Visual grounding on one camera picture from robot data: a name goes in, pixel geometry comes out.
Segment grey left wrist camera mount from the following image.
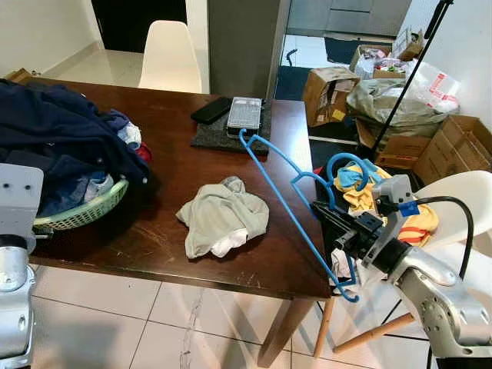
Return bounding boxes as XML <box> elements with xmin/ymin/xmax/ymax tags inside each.
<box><xmin>0</xmin><ymin>163</ymin><xmax>45</xmax><ymax>241</ymax></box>

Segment blue plastic hanger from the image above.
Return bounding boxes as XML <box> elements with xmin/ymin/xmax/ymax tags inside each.
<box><xmin>238</xmin><ymin>128</ymin><xmax>378</xmax><ymax>304</ymax></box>

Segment black tripod pole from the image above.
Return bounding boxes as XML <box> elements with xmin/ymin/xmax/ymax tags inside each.
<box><xmin>371</xmin><ymin>0</ymin><xmax>455</xmax><ymax>163</ymax></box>

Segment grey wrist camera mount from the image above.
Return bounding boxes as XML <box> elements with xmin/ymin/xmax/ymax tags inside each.
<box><xmin>371</xmin><ymin>175</ymin><xmax>421</xmax><ymax>233</ymax></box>
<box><xmin>0</xmin><ymin>163</ymin><xmax>45</xmax><ymax>241</ymax></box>

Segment green laundry basket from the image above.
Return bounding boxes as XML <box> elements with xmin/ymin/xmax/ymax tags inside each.
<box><xmin>32</xmin><ymin>177</ymin><xmax>131</xmax><ymax>232</ymax></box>

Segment white bag red print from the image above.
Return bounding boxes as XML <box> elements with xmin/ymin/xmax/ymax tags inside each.
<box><xmin>403</xmin><ymin>61</ymin><xmax>463</xmax><ymax>113</ymax></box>

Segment dark wooden table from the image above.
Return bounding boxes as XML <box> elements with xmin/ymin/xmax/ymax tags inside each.
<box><xmin>0</xmin><ymin>72</ymin><xmax>333</xmax><ymax>368</ymax></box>

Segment open cardboard box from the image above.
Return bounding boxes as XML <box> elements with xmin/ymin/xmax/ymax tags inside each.
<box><xmin>301</xmin><ymin>65</ymin><xmax>361</xmax><ymax>128</ymax></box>

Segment white chair wooden legs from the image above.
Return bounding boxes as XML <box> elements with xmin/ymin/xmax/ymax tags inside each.
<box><xmin>138</xmin><ymin>20</ymin><xmax>203</xmax><ymax>95</ymax></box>
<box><xmin>314</xmin><ymin>170</ymin><xmax>492</xmax><ymax>359</ymax></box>

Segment large cardboard box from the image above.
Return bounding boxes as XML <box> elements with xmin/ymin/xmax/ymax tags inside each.
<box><xmin>413</xmin><ymin>113</ymin><xmax>492</xmax><ymax>186</ymax></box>

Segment yellow blue white garment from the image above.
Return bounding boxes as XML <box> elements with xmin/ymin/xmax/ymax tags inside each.
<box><xmin>334</xmin><ymin>159</ymin><xmax>441</xmax><ymax>248</ymax></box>

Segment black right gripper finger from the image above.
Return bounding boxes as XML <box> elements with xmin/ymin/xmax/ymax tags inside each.
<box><xmin>321</xmin><ymin>215</ymin><xmax>353</xmax><ymax>241</ymax></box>
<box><xmin>311</xmin><ymin>200</ymin><xmax>362</xmax><ymax>225</ymax></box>

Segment brown cardboard box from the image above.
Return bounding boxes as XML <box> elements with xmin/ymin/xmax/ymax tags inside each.
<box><xmin>3</xmin><ymin>67</ymin><xmax>35</xmax><ymax>85</ymax></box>

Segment cardboard box full of items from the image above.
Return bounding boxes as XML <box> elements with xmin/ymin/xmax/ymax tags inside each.
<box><xmin>349</xmin><ymin>28</ymin><xmax>424</xmax><ymax>81</ymax></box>

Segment small cardboard box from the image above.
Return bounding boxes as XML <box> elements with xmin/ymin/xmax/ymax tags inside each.
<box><xmin>354</xmin><ymin>119</ymin><xmax>432</xmax><ymax>171</ymax></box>

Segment crumpled grey-green shirt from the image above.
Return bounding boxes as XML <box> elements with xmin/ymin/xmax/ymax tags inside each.
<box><xmin>176</xmin><ymin>176</ymin><xmax>271</xmax><ymax>261</ymax></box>

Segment navy clothes pile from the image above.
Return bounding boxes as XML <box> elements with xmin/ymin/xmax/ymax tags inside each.
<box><xmin>0</xmin><ymin>79</ymin><xmax>152</xmax><ymax>218</ymax></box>

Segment grey-green plastic bag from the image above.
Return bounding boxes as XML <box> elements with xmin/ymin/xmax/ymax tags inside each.
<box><xmin>345</xmin><ymin>77</ymin><xmax>461</xmax><ymax>141</ymax></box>

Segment dark grey mat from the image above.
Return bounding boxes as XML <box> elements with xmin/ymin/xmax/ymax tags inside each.
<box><xmin>190</xmin><ymin>100</ymin><xmax>272</xmax><ymax>155</ymax></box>

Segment flat black case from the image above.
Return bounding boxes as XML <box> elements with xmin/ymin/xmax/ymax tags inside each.
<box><xmin>190</xmin><ymin>95</ymin><xmax>234</xmax><ymax>126</ymax></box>

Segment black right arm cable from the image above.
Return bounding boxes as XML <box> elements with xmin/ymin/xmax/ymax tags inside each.
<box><xmin>396</xmin><ymin>195</ymin><xmax>474</xmax><ymax>282</ymax></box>

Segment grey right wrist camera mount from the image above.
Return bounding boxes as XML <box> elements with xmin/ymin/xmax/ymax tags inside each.
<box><xmin>371</xmin><ymin>175</ymin><xmax>421</xmax><ymax>233</ymax></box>

